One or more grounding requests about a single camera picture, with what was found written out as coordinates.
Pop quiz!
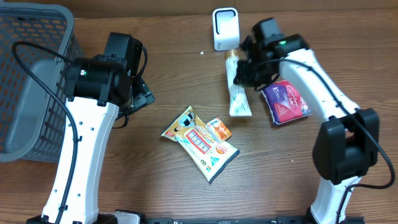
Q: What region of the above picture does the white Pantene conditioner tube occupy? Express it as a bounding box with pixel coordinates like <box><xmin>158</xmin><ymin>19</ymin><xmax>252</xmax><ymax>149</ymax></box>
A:
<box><xmin>224</xmin><ymin>50</ymin><xmax>252</xmax><ymax>117</ymax></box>

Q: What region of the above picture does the purple red pad pack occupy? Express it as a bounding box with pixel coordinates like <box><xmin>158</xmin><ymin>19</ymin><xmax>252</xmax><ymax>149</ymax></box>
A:
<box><xmin>261</xmin><ymin>80</ymin><xmax>312</xmax><ymax>125</ymax></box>

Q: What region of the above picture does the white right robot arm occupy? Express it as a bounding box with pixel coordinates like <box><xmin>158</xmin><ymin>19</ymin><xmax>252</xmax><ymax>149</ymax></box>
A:
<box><xmin>233</xmin><ymin>18</ymin><xmax>379</xmax><ymax>223</ymax></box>

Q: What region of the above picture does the dark grey plastic basket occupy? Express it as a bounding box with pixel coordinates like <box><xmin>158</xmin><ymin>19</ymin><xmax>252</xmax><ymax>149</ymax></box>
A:
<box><xmin>1</xmin><ymin>2</ymin><xmax>84</xmax><ymax>162</ymax></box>

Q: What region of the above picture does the orange Kleenex tissue pack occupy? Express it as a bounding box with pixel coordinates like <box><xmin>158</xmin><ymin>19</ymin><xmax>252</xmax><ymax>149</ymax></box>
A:
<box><xmin>206</xmin><ymin>118</ymin><xmax>232</xmax><ymax>142</ymax></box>

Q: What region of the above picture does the white barcode scanner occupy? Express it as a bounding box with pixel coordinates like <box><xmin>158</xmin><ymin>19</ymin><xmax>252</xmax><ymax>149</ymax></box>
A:
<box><xmin>212</xmin><ymin>7</ymin><xmax>240</xmax><ymax>51</ymax></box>

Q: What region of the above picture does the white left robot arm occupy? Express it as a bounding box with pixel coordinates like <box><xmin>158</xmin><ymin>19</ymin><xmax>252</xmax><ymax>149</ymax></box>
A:
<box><xmin>27</xmin><ymin>32</ymin><xmax>155</xmax><ymax>223</ymax></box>

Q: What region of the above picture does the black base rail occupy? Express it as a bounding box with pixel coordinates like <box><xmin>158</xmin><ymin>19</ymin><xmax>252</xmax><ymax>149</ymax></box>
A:
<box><xmin>102</xmin><ymin>210</ymin><xmax>365</xmax><ymax>224</ymax></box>

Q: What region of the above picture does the yellow snack packet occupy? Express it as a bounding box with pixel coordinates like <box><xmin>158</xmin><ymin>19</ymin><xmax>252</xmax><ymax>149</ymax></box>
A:
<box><xmin>160</xmin><ymin>106</ymin><xmax>239</xmax><ymax>183</ymax></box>

